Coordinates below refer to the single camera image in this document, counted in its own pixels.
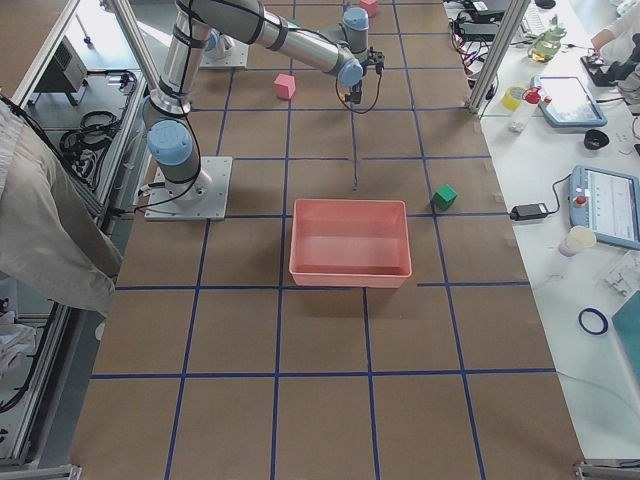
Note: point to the paper cup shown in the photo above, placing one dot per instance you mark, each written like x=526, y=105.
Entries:
x=578, y=239

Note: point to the green cube far corner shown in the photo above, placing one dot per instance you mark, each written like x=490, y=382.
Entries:
x=444, y=197

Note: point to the yellow tape roll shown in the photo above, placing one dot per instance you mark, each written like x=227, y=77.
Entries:
x=512, y=97

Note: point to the pink cube near base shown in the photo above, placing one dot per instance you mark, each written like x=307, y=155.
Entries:
x=284, y=86

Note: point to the green glass jar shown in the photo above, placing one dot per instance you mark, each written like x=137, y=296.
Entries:
x=546, y=46

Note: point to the pink plastic bin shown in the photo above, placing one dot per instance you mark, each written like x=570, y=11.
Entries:
x=350, y=243

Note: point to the black power adapter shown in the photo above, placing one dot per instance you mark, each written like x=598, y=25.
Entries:
x=526, y=212

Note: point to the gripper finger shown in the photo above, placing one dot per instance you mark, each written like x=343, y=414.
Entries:
x=353, y=96

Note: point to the pink cube near edge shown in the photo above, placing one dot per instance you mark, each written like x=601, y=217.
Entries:
x=371, y=8

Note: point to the teach pendant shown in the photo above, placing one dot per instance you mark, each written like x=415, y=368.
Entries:
x=566, y=102
x=606, y=202

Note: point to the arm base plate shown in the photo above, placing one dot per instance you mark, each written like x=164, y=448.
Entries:
x=237, y=60
x=206, y=199

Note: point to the aluminium frame post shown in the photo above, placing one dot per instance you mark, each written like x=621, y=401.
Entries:
x=510, y=22

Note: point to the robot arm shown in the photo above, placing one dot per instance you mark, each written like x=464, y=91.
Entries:
x=171, y=140
x=218, y=46

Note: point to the person in beige clothes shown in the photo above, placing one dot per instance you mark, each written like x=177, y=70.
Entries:
x=49, y=241

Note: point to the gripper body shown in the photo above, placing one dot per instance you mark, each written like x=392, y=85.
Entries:
x=355, y=92

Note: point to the teach pendant near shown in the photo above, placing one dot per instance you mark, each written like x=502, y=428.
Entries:
x=606, y=202

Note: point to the teach pendant far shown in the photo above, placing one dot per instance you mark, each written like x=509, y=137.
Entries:
x=566, y=102

